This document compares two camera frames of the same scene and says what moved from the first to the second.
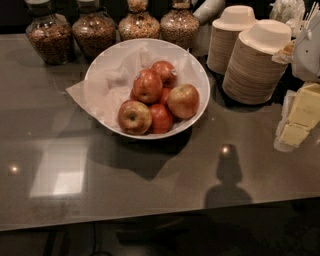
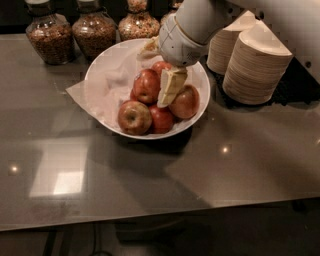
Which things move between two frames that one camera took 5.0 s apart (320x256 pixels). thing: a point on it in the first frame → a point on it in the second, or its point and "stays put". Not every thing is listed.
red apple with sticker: x=147 y=86 stays put
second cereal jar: x=94 y=31 stays put
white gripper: x=307 y=61 → x=176 y=45
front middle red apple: x=162 y=119 stays put
